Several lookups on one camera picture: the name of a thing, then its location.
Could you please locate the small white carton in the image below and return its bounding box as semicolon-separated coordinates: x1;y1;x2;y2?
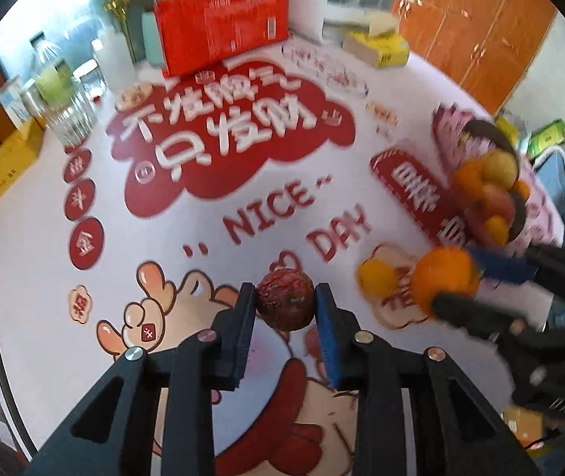
0;77;34;126

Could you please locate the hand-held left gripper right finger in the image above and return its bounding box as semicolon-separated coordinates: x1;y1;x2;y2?
313;282;541;476

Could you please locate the white countertop appliance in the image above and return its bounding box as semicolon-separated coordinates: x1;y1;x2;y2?
287;0;365;44

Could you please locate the small jar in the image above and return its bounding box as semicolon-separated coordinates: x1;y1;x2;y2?
77;59;108;101

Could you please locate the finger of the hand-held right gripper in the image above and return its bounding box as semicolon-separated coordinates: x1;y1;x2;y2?
468;243;565;289
431;292;527;344

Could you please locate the yellow apple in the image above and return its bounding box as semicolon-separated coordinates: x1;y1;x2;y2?
481;151;519;186

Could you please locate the green label plastic bottle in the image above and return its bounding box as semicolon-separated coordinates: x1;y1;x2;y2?
29;32;78;110

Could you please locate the clear glass cup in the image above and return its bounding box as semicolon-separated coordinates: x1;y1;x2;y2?
39;84;101;148

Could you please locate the printed white table cover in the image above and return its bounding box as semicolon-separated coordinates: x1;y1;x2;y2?
0;35;565;476

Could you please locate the pale green bottle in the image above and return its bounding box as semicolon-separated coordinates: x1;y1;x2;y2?
140;10;165;69

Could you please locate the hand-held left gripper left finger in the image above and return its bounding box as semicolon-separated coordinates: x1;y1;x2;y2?
25;282;258;476

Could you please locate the small dark red apple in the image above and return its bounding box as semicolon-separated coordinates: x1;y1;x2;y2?
255;268;318;331

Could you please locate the wooden storage cabinet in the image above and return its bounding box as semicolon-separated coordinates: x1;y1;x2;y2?
392;0;562;116

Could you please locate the yellow tissue box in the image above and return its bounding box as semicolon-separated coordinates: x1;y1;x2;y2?
344;30;411;69

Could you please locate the yellow cardboard box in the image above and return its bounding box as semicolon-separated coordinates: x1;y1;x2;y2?
0;118;46;210

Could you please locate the red bottle multipack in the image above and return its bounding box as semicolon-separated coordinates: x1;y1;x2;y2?
151;0;292;79

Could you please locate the green yellow package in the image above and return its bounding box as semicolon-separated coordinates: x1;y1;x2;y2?
529;119;565;158

